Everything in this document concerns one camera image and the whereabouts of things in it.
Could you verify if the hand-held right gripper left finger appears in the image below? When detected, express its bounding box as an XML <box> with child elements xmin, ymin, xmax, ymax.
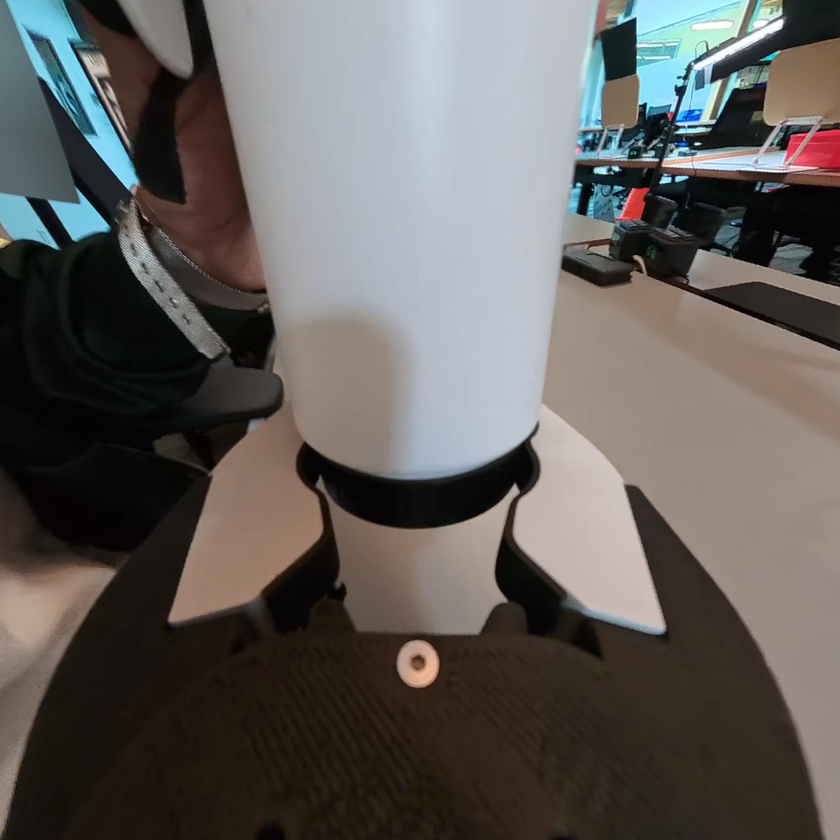
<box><xmin>167</xmin><ymin>413</ymin><xmax>343</xmax><ymax>632</ymax></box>

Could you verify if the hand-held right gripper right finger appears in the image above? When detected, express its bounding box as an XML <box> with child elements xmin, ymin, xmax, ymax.
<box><xmin>494</xmin><ymin>407</ymin><xmax>668</xmax><ymax>637</ymax></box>

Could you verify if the white water bottle black cap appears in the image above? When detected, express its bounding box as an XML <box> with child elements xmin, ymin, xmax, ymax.
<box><xmin>202</xmin><ymin>0</ymin><xmax>599</xmax><ymax>530</ymax></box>

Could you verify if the person's left forearm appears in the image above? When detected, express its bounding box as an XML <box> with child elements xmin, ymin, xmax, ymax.
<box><xmin>0</xmin><ymin>233</ymin><xmax>280</xmax><ymax>460</ymax></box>

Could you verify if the person's left hand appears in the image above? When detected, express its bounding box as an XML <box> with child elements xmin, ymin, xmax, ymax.
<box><xmin>79</xmin><ymin>7</ymin><xmax>270</xmax><ymax>293</ymax></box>

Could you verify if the dark chair armrest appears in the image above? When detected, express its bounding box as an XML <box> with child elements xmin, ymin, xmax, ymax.
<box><xmin>174</xmin><ymin>366</ymin><xmax>284</xmax><ymax>422</ymax></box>

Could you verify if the person's green jacket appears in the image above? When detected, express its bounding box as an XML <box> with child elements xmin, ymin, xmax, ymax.
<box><xmin>0</xmin><ymin>407</ymin><xmax>211</xmax><ymax>565</ymax></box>

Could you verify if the person's white shirt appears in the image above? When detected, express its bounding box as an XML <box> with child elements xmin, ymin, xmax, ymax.
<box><xmin>0</xmin><ymin>538</ymin><xmax>129</xmax><ymax>742</ymax></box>

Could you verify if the flat black box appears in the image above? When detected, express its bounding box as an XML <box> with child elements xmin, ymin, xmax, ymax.
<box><xmin>562</xmin><ymin>252</ymin><xmax>634</xmax><ymax>287</ymax></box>

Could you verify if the black battery charger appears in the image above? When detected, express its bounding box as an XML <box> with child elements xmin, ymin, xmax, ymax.
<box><xmin>609</xmin><ymin>196</ymin><xmax>719</xmax><ymax>278</ymax></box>

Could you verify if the black desk mat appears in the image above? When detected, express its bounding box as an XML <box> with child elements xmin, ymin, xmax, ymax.
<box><xmin>705</xmin><ymin>281</ymin><xmax>840</xmax><ymax>350</ymax></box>

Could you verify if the wooden office desk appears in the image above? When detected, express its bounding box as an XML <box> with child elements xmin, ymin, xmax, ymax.
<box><xmin>574</xmin><ymin>147</ymin><xmax>840</xmax><ymax>217</ymax></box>

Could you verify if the tan board stand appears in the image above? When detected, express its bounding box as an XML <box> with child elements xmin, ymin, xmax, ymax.
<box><xmin>600</xmin><ymin>73</ymin><xmax>641</xmax><ymax>158</ymax></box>
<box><xmin>753</xmin><ymin>49</ymin><xmax>840</xmax><ymax>165</ymax></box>

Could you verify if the red plastic bin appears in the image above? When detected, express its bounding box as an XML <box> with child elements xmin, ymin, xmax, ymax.
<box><xmin>784</xmin><ymin>131</ymin><xmax>840</xmax><ymax>173</ymax></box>

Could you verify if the black light bar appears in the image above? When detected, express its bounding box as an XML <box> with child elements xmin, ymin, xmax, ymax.
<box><xmin>688</xmin><ymin>16</ymin><xmax>788</xmax><ymax>83</ymax></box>

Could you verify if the grey strap wristwatch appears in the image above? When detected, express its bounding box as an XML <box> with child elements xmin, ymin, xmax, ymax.
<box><xmin>117</xmin><ymin>199</ymin><xmax>271</xmax><ymax>362</ymax></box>

